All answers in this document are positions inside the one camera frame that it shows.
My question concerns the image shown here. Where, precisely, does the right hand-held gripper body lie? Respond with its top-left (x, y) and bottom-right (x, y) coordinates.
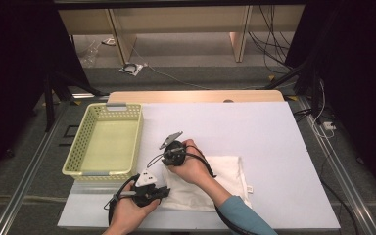
top-left (159, 130), bottom-right (188, 168)

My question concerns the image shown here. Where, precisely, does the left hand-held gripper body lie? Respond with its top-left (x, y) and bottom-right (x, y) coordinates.
top-left (112, 168), bottom-right (171, 209)

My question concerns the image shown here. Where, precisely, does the white t-shirt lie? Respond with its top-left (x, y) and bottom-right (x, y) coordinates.
top-left (160, 155), bottom-right (255, 212)

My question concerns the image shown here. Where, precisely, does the pale green plastic basket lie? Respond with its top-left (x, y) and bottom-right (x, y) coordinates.
top-left (62, 102), bottom-right (144, 182)

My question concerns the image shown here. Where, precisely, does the person's right hand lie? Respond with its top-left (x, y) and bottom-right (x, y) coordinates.
top-left (166, 138), bottom-right (215, 186)

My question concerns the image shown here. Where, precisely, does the person's left hand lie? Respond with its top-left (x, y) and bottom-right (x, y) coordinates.
top-left (107, 180), bottom-right (162, 231)

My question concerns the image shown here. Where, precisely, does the light wooden table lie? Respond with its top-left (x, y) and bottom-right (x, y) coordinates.
top-left (107, 90), bottom-right (286, 104)

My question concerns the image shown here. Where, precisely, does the black metal stand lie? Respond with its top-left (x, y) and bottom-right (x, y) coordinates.
top-left (42, 67), bottom-right (110, 133)
top-left (262, 58), bottom-right (324, 125)

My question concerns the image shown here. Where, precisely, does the clear plastic bag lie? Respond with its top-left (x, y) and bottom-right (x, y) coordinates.
top-left (77, 38), bottom-right (102, 68)

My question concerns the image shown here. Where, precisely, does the black curtain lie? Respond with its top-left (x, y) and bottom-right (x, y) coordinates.
top-left (285, 0), bottom-right (376, 197)
top-left (0, 0), bottom-right (91, 184)

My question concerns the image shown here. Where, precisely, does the right hand-held gripper cable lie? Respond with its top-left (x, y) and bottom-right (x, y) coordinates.
top-left (147, 145), bottom-right (253, 235)

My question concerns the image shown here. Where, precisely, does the hand-held gripper cable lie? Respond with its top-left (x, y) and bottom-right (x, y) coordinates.
top-left (147, 145), bottom-right (253, 235)
top-left (103, 174), bottom-right (141, 226)

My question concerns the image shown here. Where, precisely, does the left hand-held gripper cable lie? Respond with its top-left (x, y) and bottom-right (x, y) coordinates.
top-left (103, 174), bottom-right (141, 226)

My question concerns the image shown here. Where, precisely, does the thin white floor cable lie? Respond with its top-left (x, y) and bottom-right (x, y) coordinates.
top-left (131, 45), bottom-right (265, 91)

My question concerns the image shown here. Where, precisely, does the plastic bag with black cable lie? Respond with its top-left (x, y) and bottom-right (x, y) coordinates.
top-left (117, 62), bottom-right (149, 77)

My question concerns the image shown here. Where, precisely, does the aluminium floor rail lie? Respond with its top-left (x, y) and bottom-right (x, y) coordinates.
top-left (298, 96), bottom-right (376, 235)
top-left (0, 97), bottom-right (74, 235)

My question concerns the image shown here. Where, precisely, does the bundle of black cables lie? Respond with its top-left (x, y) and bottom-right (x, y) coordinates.
top-left (248, 4), bottom-right (295, 74)

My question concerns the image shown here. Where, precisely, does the white adapter cable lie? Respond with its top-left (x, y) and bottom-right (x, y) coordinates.
top-left (311, 77), bottom-right (336, 140)

